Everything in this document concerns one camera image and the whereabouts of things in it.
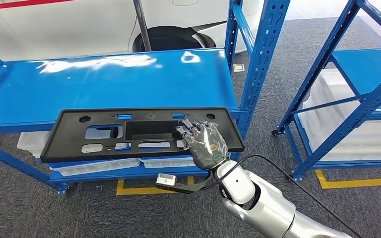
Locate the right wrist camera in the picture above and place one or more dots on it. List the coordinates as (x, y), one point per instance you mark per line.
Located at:
(180, 187)

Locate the yellow floor tape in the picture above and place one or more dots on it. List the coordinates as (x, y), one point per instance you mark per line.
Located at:
(138, 191)
(358, 183)

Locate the white car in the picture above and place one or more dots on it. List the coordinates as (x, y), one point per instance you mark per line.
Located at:
(62, 29)

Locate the black plastic panel part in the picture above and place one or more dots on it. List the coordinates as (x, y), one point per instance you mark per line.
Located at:
(65, 144)

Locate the black car wheel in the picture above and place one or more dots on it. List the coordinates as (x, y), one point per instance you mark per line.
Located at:
(170, 39)

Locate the blue metal shelf rack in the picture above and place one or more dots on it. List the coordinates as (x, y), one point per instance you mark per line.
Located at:
(78, 88)
(368, 65)

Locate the grey metal pole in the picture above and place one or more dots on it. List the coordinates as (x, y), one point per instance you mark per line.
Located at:
(143, 26)

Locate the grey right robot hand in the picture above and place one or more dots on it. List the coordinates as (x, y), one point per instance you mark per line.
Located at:
(207, 144)

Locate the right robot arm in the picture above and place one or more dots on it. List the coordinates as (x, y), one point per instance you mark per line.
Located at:
(269, 210)

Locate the square floor socket plate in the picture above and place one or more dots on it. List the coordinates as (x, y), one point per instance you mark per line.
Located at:
(238, 68)

